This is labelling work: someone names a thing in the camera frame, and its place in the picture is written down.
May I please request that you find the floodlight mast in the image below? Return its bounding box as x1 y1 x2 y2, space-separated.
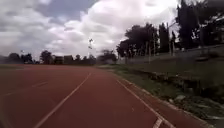
87 37 94 64

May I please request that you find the red running track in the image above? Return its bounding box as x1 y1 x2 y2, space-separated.
0 64 214 128

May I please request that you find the low distant building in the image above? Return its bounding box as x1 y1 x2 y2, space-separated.
53 55 74 65

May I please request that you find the row of dark trees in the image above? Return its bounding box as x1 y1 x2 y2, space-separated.
115 0 224 58

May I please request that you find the grass verge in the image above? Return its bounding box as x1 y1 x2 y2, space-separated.
98 56 224 128

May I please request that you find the row of distant trees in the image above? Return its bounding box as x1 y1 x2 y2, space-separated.
6 49 118 65

